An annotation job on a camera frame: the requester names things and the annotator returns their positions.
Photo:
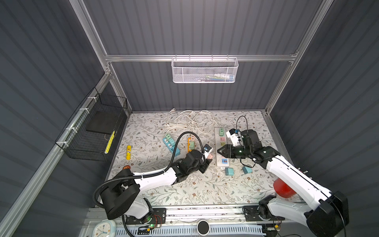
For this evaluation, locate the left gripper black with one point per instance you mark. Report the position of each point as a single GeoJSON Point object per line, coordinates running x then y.
{"type": "Point", "coordinates": [205, 165]}

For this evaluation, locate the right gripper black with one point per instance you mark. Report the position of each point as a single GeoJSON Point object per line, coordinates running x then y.
{"type": "Point", "coordinates": [227, 151]}

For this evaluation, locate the orange power strip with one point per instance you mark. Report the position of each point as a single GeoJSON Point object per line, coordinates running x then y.
{"type": "Point", "coordinates": [188, 149]}

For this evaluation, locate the blue power strip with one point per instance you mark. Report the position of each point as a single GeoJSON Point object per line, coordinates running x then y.
{"type": "Point", "coordinates": [171, 149]}

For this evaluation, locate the white power strip pastel sockets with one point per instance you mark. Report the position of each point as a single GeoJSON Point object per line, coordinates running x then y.
{"type": "Point", "coordinates": [219, 143]}

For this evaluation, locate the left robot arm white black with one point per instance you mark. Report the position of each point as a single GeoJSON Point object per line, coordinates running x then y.
{"type": "Point", "coordinates": [120, 196]}

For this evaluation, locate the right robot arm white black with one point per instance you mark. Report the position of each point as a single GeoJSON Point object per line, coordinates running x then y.
{"type": "Point", "coordinates": [325, 212]}

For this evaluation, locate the floral table mat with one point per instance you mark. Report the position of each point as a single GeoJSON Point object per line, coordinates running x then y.
{"type": "Point", "coordinates": [144, 133]}

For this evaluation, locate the red pen cup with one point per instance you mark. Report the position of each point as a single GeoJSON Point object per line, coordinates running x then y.
{"type": "Point", "coordinates": [282, 189]}

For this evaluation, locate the yellow tube on mat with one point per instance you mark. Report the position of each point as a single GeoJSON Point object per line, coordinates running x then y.
{"type": "Point", "coordinates": [128, 152]}

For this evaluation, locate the yellow marker in basket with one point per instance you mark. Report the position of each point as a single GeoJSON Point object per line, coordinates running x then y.
{"type": "Point", "coordinates": [110, 141]}

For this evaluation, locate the white clock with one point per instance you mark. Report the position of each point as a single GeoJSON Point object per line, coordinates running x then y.
{"type": "Point", "coordinates": [106, 228]}

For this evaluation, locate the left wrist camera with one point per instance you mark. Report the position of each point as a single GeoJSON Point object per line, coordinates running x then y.
{"type": "Point", "coordinates": [207, 148]}

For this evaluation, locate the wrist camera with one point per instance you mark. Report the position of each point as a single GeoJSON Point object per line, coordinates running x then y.
{"type": "Point", "coordinates": [233, 135]}
{"type": "Point", "coordinates": [207, 148]}

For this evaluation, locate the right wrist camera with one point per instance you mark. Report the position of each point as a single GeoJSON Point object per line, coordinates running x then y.
{"type": "Point", "coordinates": [233, 135]}

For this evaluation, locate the white wire basket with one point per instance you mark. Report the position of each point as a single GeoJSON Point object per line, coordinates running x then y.
{"type": "Point", "coordinates": [204, 70]}

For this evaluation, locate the black wire basket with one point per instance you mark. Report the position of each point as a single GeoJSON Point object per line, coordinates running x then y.
{"type": "Point", "coordinates": [87, 135]}

